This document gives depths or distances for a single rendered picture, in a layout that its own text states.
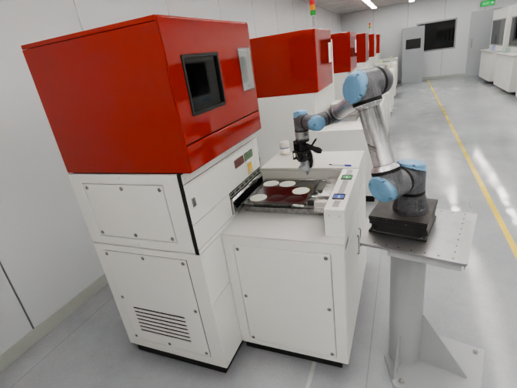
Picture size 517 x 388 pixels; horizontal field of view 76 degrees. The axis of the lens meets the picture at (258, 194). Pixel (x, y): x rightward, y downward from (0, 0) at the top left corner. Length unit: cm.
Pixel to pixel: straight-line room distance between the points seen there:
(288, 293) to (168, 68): 119
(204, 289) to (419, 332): 112
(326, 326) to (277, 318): 27
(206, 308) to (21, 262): 145
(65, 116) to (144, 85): 50
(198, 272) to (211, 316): 27
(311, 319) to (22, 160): 211
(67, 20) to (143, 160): 181
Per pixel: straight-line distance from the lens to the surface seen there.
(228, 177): 179
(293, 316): 188
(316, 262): 161
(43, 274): 288
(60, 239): 291
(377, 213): 160
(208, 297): 174
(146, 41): 139
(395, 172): 143
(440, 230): 168
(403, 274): 174
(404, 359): 211
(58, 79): 176
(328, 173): 205
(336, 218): 153
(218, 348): 197
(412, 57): 1405
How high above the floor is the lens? 163
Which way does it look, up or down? 22 degrees down
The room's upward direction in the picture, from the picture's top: 8 degrees counter-clockwise
